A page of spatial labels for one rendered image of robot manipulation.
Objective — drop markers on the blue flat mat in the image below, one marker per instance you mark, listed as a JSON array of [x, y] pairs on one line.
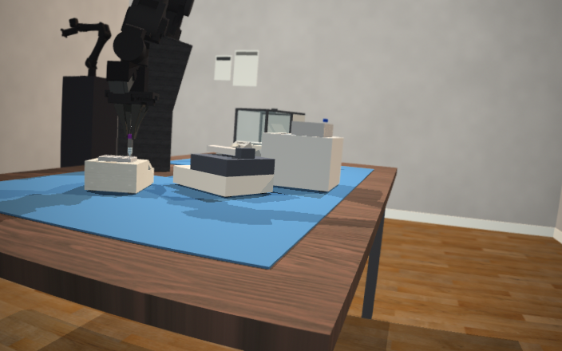
[[253, 230]]

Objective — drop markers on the clear test tube with liquid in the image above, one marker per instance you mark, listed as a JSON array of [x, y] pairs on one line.
[[130, 145]]

